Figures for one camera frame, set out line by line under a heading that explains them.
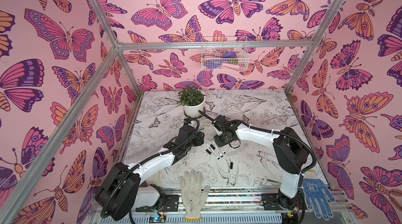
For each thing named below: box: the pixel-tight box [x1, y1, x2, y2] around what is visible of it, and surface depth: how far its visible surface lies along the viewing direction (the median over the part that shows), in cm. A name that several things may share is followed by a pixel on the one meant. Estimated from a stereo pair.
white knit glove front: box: [178, 169, 211, 221], surface depth 78 cm
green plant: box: [177, 86, 206, 107], surface depth 97 cm
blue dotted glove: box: [302, 170, 336, 221], surface depth 76 cm
